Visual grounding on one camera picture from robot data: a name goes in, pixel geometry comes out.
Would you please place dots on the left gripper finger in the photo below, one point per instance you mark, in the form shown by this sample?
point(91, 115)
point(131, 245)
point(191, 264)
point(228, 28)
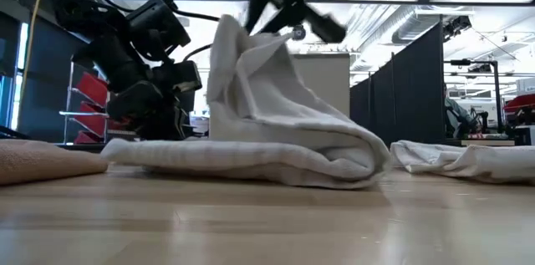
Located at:
point(154, 129)
point(177, 123)

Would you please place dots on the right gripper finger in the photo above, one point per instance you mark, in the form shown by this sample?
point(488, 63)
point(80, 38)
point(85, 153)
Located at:
point(257, 6)
point(286, 18)

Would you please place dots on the beige fabric box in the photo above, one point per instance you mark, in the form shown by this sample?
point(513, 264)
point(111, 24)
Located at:
point(330, 85)

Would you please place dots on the plain white towel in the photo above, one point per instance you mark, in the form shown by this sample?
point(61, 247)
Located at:
point(271, 131)

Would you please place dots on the pink terracotta towel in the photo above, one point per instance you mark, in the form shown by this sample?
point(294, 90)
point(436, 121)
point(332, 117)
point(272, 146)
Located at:
point(46, 160)

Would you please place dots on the white red-checked towel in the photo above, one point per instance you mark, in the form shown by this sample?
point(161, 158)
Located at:
point(480, 160)

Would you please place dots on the red storage bin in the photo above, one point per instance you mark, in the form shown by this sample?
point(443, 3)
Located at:
point(94, 120)
point(85, 137)
point(92, 89)

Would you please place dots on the metal shelf rack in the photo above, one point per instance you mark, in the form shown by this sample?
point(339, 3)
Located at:
point(67, 113)

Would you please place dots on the black partition panel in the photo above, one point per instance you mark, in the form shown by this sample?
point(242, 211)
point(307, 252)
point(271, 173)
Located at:
point(401, 102)

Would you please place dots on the black studio light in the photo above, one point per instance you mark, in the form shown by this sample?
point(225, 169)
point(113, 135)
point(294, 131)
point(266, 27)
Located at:
point(457, 26)

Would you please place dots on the person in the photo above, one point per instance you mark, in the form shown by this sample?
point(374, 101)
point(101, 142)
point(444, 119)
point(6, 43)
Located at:
point(455, 116)

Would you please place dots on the background robot station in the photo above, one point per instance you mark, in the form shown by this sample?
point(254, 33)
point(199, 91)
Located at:
point(495, 89)

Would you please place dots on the red background cart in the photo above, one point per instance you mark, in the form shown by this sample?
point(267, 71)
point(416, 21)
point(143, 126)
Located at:
point(520, 104)

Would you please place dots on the black ceiling camera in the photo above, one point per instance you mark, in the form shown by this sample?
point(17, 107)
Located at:
point(300, 33)

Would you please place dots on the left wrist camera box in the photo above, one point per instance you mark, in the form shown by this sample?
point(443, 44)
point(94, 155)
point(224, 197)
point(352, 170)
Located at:
point(159, 20)

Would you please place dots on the silver ventilation duct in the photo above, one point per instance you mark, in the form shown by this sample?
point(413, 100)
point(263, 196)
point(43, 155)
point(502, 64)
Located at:
point(418, 27)

